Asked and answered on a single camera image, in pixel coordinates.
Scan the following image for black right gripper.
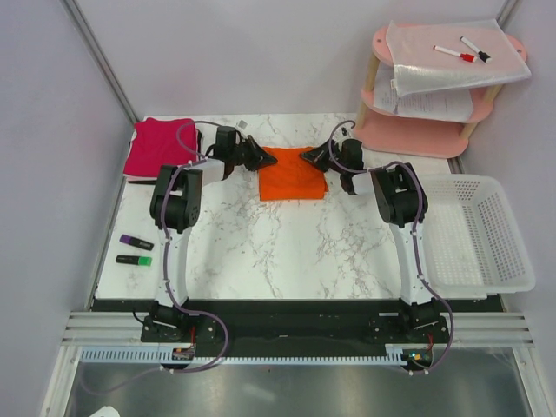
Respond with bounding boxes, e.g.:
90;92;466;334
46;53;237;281
300;139;347;175

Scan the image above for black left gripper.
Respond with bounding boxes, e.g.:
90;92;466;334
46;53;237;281
230;136;276;173

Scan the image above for orange t shirt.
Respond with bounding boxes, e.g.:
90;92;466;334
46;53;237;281
258;147;328;202

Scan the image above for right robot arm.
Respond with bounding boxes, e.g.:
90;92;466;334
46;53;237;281
301;139;447;343

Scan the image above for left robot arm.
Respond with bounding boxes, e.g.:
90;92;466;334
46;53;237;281
141;125;277;343

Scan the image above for pink wooden shelf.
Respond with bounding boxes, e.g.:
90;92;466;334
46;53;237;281
355;25;527;159

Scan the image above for folded magenta t shirt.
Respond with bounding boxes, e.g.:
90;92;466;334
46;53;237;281
123;117;202;181

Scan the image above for printed paper sheets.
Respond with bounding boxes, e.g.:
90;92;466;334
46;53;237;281
373;67;474;122

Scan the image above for translucent plastic pouch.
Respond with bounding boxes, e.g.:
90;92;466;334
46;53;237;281
386;19;532;96

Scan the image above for purple highlighter marker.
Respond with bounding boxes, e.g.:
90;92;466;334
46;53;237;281
119;235;154;251

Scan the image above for green highlighter marker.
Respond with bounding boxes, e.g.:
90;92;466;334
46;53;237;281
116;255;152;267

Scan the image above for red capped whiteboard marker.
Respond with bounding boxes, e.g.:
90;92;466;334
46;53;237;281
433;45;477;63

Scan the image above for white plastic basket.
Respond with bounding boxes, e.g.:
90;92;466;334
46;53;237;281
420;174;536;299

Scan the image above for black capped whiteboard marker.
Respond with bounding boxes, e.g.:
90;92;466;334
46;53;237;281
460;36;493;63

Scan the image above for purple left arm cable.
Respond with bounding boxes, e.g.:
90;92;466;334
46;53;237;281
80;120;231;396

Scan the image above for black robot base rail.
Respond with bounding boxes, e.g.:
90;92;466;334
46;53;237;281
89;297;507;355

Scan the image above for white slotted cable duct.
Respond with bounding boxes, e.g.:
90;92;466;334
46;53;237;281
79;346;434;366

